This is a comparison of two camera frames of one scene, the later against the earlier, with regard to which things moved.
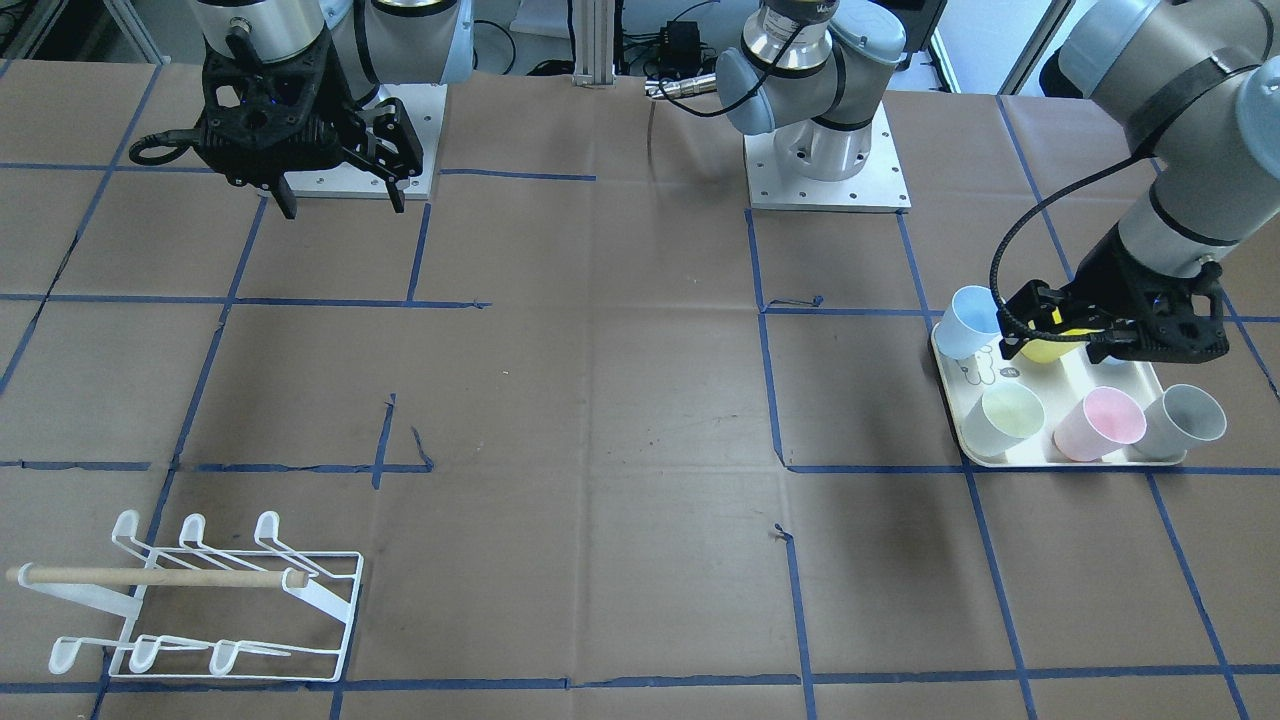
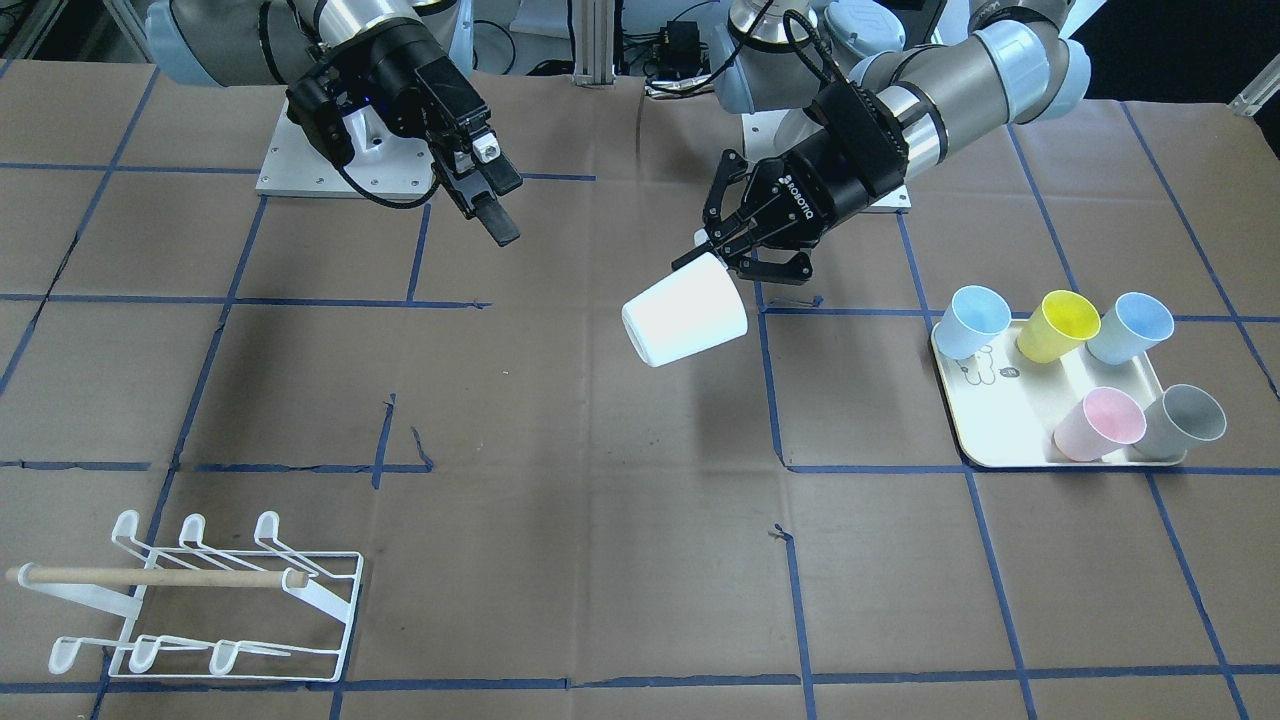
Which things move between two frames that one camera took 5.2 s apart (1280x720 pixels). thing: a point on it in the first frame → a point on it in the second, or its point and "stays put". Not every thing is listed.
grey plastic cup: x=1181 y=419 stays put
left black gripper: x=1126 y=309 → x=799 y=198
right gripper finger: x=285 y=197 → x=475 y=189
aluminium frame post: x=594 y=44 stays put
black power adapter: x=680 y=47 stays put
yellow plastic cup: x=1050 y=351 stays put
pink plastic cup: x=1107 y=419 stays put
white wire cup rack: x=256 y=613 stays put
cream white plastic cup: x=1005 y=414 → x=701 y=308
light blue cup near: x=969 y=322 stays put
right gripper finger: x=391 y=149 → x=502 y=176
